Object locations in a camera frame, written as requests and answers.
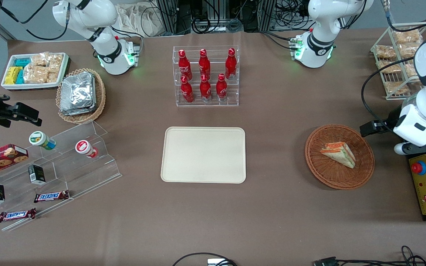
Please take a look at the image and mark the clear acrylic bottle rack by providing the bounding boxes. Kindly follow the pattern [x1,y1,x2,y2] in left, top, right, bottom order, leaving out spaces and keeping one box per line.
[173,45,240,108]

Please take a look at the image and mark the yellow snack pack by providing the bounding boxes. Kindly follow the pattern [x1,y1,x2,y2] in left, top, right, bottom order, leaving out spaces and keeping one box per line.
[5,66,23,85]

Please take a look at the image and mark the oval light wicker basket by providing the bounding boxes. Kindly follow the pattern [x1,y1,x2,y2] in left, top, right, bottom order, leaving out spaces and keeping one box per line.
[56,68,107,124]

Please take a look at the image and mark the white wire rack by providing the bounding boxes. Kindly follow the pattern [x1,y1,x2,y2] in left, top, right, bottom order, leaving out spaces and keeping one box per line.
[370,23,426,101]

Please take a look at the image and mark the red cola bottle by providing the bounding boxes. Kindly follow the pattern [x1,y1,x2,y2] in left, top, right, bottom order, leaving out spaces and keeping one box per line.
[199,49,211,78]
[178,50,193,80]
[180,75,194,103]
[200,74,212,102]
[225,48,237,81]
[216,74,228,102]

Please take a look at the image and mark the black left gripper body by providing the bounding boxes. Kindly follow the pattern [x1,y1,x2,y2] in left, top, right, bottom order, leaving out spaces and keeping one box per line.
[378,117,397,135]

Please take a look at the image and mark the green lid yoghurt cup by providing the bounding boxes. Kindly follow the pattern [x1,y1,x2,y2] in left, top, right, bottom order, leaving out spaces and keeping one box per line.
[29,131,57,151]

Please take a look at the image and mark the clear acrylic stepped shelf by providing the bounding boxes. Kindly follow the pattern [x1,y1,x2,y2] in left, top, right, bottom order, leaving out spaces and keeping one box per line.
[0,120,122,232]

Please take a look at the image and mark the white cloth bag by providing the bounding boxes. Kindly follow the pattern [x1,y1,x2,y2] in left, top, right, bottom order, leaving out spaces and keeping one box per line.
[116,3,162,38]

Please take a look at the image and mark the black cable with connector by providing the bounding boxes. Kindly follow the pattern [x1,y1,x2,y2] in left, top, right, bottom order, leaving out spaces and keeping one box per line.
[312,245,426,266]

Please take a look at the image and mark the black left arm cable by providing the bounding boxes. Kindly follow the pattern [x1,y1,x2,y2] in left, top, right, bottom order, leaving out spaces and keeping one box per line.
[361,66,426,130]

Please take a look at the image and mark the white rectangular snack tray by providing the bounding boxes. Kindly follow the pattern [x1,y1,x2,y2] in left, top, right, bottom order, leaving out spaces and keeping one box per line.
[1,52,70,91]

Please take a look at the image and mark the silver foil pack stack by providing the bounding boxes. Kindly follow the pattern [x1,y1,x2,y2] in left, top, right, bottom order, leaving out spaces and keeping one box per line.
[59,72,98,116]

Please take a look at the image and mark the snickers chocolate bar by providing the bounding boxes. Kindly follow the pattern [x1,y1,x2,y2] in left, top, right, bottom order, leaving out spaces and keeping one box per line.
[0,208,37,223]
[33,190,70,204]

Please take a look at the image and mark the beige plastic tray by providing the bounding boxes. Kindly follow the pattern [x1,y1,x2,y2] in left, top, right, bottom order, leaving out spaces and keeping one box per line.
[160,127,247,184]

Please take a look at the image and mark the red lid yoghurt cup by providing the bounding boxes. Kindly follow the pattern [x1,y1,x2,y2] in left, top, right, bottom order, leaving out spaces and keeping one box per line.
[75,140,99,159]

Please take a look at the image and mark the triangular sandwich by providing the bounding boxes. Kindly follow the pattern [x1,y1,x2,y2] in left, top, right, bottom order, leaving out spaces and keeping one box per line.
[320,142,356,169]

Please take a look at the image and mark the round brown wicker basket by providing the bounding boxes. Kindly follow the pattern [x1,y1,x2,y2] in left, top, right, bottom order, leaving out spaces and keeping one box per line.
[305,124,376,190]

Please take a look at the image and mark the black looped cable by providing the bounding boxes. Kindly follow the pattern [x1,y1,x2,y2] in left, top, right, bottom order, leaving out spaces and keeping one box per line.
[172,252,238,266]

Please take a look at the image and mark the wrapped brown pastry pack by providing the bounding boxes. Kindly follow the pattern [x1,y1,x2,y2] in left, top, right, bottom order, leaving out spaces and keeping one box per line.
[398,43,423,59]
[384,81,410,95]
[393,29,423,45]
[401,61,421,78]
[377,60,399,74]
[375,45,397,60]

